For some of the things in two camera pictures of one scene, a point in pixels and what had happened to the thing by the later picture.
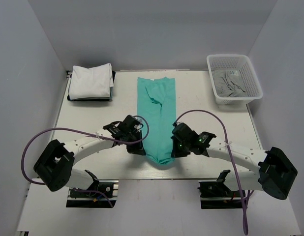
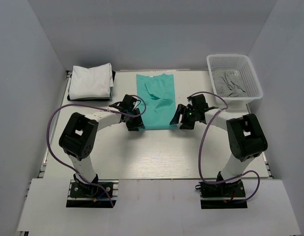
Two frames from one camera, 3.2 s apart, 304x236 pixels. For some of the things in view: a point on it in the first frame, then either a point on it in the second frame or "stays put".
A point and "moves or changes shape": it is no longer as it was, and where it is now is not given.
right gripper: x=176 y=153 → x=180 y=109
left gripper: x=138 y=149 → x=138 y=123
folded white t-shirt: x=95 y=82 stays put
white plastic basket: x=234 y=79 stays put
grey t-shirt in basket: x=228 y=83 stays put
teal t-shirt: x=156 y=104 moves or changes shape
